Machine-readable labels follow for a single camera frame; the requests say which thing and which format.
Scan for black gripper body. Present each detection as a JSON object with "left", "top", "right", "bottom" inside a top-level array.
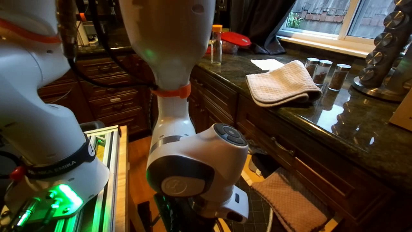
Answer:
[{"left": 154, "top": 192, "right": 226, "bottom": 232}]

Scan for dark wooden kitchen drawer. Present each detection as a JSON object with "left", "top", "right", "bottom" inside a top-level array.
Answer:
[{"left": 237, "top": 143, "right": 341, "bottom": 232}]

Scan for dark wooden drawer bank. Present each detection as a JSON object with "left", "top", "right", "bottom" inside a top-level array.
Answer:
[{"left": 38, "top": 51, "right": 157, "bottom": 140}]

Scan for dark checkered oven mitt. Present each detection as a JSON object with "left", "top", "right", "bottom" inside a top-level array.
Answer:
[{"left": 227, "top": 182, "right": 276, "bottom": 232}]

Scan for black cloth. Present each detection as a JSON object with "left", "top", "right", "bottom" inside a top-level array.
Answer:
[{"left": 247, "top": 147, "right": 282, "bottom": 178}]

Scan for pinkish grey towel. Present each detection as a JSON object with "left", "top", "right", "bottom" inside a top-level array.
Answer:
[{"left": 251, "top": 172, "right": 330, "bottom": 232}]

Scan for dark wooden counter cabinets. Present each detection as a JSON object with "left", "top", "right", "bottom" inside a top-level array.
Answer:
[{"left": 187, "top": 64, "right": 412, "bottom": 232}]

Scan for folded beige towel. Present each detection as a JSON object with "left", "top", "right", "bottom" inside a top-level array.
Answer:
[{"left": 245, "top": 60, "right": 323, "bottom": 109}]

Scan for glass bottle with orange cap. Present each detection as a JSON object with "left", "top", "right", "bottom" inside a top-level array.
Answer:
[{"left": 209, "top": 24, "right": 226, "bottom": 67}]

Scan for white paper sheet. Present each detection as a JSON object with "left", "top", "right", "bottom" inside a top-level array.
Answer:
[{"left": 250, "top": 58, "right": 287, "bottom": 73}]

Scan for glass bowl with red lid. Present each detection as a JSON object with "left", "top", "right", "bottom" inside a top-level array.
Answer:
[{"left": 205, "top": 30, "right": 254, "bottom": 56}]

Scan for glass spice jar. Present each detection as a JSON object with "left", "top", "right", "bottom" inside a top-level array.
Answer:
[
  {"left": 327, "top": 62, "right": 353, "bottom": 93},
  {"left": 304, "top": 57, "right": 322, "bottom": 79},
  {"left": 312, "top": 58, "right": 335, "bottom": 85}
]

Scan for white power device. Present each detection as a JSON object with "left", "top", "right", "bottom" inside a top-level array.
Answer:
[{"left": 75, "top": 18, "right": 101, "bottom": 49}]

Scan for dark curtain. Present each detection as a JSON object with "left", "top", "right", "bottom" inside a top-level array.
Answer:
[{"left": 214, "top": 0, "right": 298, "bottom": 56}]

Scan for white framed window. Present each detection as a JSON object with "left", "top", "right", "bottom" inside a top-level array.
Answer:
[{"left": 276, "top": 0, "right": 399, "bottom": 60}]

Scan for metal spice rack carousel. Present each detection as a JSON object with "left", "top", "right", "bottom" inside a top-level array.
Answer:
[{"left": 352, "top": 0, "right": 412, "bottom": 105}]

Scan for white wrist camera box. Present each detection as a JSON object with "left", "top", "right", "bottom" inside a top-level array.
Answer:
[{"left": 222, "top": 185, "right": 251, "bottom": 222}]

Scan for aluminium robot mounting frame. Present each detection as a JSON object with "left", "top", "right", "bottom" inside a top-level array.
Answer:
[{"left": 54, "top": 124, "right": 130, "bottom": 232}]

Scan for white cable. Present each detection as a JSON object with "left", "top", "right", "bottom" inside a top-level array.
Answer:
[{"left": 266, "top": 208, "right": 276, "bottom": 232}]

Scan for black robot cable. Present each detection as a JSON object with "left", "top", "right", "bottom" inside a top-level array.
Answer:
[{"left": 60, "top": 0, "right": 159, "bottom": 93}]

